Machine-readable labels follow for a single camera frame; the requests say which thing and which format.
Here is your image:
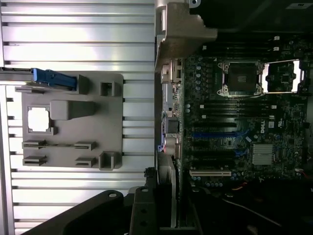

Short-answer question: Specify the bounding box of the open silver socket cover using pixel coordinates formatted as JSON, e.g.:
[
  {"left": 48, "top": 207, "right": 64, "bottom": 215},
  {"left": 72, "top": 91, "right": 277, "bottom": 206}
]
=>
[{"left": 263, "top": 60, "right": 307, "bottom": 94}]

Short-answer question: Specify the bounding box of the blue expansion slot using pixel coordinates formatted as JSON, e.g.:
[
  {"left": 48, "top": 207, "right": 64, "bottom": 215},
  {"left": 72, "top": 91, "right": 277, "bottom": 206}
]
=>
[{"left": 191, "top": 132, "right": 249, "bottom": 140}]

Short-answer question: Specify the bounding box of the red and yellow wire bundle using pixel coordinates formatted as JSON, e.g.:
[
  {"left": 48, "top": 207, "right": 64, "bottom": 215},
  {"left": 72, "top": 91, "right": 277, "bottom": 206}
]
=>
[{"left": 231, "top": 182, "right": 249, "bottom": 193}]

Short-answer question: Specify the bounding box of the silver finned chipset heatsink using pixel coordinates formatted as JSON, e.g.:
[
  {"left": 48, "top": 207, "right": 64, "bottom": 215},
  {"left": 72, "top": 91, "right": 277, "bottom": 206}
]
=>
[{"left": 252, "top": 143, "right": 274, "bottom": 165}]

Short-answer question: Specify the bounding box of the vented silver slot cover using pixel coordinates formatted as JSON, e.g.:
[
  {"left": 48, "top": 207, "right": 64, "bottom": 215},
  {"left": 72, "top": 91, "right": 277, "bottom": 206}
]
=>
[{"left": 156, "top": 153, "right": 183, "bottom": 227}]

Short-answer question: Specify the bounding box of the CPU socket with metal frame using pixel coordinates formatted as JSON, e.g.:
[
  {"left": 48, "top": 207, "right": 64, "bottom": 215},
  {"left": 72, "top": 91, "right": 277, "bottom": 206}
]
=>
[{"left": 217, "top": 60, "right": 265, "bottom": 98}]

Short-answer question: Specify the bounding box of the dark green Dell motherboard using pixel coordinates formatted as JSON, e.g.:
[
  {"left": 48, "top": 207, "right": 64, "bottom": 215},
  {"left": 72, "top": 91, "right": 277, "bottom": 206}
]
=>
[{"left": 182, "top": 34, "right": 309, "bottom": 190}]

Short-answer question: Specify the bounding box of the long black expansion slot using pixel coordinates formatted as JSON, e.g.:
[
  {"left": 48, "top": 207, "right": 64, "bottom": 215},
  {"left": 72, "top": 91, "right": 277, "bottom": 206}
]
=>
[{"left": 192, "top": 121, "right": 238, "bottom": 133}]

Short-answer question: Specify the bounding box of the black open PC case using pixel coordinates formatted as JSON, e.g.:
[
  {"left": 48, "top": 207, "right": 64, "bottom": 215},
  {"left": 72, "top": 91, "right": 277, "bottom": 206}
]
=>
[{"left": 154, "top": 0, "right": 313, "bottom": 235}]

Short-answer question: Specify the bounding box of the black RAM slot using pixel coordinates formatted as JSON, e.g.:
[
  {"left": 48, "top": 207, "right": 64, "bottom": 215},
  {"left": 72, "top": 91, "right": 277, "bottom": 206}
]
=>
[
  {"left": 220, "top": 47, "right": 280, "bottom": 52},
  {"left": 200, "top": 106, "right": 277, "bottom": 111},
  {"left": 200, "top": 114, "right": 277, "bottom": 119},
  {"left": 200, "top": 110, "right": 277, "bottom": 115},
  {"left": 200, "top": 101, "right": 277, "bottom": 106},
  {"left": 220, "top": 36, "right": 280, "bottom": 42}
]

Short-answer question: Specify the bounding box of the white expansion slot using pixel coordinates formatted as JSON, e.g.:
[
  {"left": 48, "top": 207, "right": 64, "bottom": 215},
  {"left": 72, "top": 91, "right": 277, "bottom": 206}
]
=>
[{"left": 189, "top": 169, "right": 232, "bottom": 178}]

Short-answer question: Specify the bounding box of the silver CPU chip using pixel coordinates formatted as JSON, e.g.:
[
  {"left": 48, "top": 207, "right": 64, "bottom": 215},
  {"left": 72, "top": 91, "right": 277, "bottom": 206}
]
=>
[{"left": 27, "top": 106, "right": 51, "bottom": 133}]

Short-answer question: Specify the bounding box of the metal rear port block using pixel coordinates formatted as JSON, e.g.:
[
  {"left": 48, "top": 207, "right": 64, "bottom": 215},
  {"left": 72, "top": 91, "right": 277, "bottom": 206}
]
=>
[{"left": 160, "top": 58, "right": 184, "bottom": 159}]

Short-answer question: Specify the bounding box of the gray plastic parts rack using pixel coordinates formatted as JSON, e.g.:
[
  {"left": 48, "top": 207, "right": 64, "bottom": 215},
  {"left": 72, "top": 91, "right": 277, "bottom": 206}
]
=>
[{"left": 15, "top": 70, "right": 123, "bottom": 172}]

